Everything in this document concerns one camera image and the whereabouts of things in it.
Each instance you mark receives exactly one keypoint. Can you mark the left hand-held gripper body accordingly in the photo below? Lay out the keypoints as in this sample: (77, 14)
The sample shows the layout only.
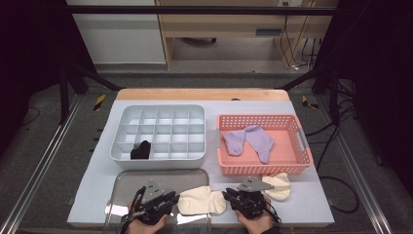
(151, 208)

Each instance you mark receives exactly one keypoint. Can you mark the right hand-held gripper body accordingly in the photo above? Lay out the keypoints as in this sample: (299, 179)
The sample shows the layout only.
(251, 203)

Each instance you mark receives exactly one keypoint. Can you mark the metal tray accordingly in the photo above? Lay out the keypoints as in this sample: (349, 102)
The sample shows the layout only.
(181, 177)

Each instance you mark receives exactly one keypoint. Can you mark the cream sock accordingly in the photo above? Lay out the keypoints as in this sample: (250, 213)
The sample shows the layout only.
(198, 201)
(281, 192)

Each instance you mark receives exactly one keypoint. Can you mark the white divided storage box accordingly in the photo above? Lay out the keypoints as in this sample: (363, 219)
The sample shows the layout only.
(175, 164)

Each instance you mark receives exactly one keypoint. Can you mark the purple sock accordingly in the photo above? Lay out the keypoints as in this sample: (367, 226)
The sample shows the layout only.
(261, 143)
(234, 143)

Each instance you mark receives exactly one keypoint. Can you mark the black sock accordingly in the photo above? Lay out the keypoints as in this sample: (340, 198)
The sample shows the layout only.
(141, 151)

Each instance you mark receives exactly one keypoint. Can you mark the pink perforated plastic basket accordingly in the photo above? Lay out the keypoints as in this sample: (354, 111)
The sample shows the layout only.
(289, 156)

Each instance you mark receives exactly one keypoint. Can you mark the person's left hand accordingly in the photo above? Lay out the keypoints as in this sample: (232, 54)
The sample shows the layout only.
(146, 229)

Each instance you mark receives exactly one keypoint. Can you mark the person's right hand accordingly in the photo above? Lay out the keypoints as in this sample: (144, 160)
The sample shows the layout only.
(256, 226)

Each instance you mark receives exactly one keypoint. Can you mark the wooden table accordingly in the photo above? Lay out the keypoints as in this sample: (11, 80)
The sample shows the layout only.
(195, 94)

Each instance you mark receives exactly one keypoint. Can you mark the yellow black tape strip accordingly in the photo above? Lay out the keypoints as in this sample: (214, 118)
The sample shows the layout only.
(99, 102)
(307, 102)

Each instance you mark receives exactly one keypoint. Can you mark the black metal stand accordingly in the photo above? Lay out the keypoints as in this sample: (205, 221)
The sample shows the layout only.
(64, 94)
(334, 94)

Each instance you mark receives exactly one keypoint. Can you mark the white cabinet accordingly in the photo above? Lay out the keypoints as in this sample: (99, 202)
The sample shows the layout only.
(120, 39)

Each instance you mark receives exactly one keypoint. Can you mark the light wooden desk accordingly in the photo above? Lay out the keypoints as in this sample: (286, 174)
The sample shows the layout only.
(227, 24)

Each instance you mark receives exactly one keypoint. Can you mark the black crossbar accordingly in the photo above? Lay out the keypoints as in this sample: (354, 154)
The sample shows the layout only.
(195, 10)

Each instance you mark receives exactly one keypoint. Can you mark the black curtain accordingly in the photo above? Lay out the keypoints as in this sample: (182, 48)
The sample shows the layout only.
(383, 65)
(26, 48)

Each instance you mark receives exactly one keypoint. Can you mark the metal floor rail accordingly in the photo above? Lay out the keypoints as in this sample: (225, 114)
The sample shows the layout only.
(357, 175)
(35, 175)

